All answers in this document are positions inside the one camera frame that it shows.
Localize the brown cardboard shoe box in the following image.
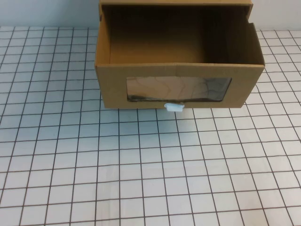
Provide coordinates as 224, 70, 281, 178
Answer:
95, 0, 267, 111

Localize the white plastic box tab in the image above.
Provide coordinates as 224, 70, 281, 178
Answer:
164, 102, 185, 113

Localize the white black-grid table cloth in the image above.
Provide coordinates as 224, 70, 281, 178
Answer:
0, 25, 301, 226

